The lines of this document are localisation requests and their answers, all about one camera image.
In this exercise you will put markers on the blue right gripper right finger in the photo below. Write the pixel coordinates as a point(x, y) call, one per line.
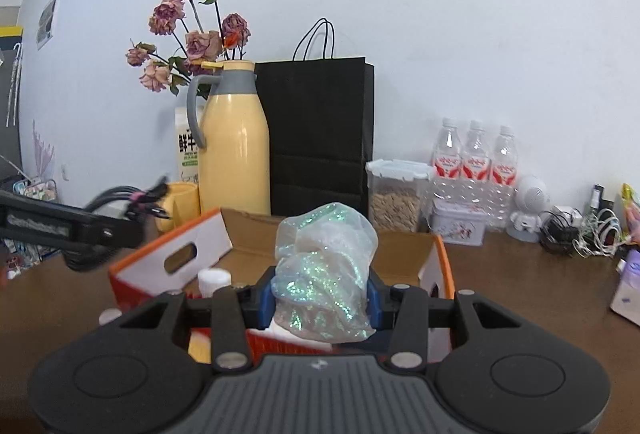
point(376, 301)

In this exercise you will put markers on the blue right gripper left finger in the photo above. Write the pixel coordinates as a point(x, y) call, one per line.
point(266, 300)

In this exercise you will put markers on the iridescent plastic bag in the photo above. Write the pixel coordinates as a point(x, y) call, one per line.
point(323, 264)

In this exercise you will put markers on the white plastic jar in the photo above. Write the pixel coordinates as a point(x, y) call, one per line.
point(212, 279)

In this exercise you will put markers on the orange cardboard box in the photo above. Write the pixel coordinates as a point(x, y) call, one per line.
point(244, 245)

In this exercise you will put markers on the clear seed container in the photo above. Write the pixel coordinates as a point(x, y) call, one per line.
point(397, 192)

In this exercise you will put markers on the white tin box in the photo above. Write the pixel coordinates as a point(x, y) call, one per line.
point(458, 223)

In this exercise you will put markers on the yellow mug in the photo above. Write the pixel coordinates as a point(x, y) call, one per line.
point(181, 204)

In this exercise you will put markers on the white milk carton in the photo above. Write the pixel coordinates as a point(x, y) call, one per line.
point(186, 148)

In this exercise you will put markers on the left water bottle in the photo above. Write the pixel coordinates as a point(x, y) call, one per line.
point(447, 161)

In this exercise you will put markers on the water bottle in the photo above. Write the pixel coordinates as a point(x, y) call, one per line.
point(447, 161)
point(475, 164)
point(503, 174)

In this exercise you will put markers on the right water bottle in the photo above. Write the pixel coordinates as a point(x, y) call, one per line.
point(503, 174)

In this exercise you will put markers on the middle water bottle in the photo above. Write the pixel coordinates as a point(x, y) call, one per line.
point(475, 164)

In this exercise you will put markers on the white robot figurine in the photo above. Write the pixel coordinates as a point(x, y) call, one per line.
point(530, 201)

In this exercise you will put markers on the yellow thermos jug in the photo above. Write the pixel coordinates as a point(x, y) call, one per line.
point(229, 127)

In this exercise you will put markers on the black paper bag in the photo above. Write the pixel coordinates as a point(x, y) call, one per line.
point(320, 114)

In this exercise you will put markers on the dried pink rose bouquet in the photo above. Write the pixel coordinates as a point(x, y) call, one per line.
point(203, 37)

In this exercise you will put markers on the purple tissue pack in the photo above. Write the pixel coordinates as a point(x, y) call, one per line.
point(626, 300)

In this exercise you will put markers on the colourful snack packets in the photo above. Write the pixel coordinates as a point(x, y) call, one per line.
point(631, 205)

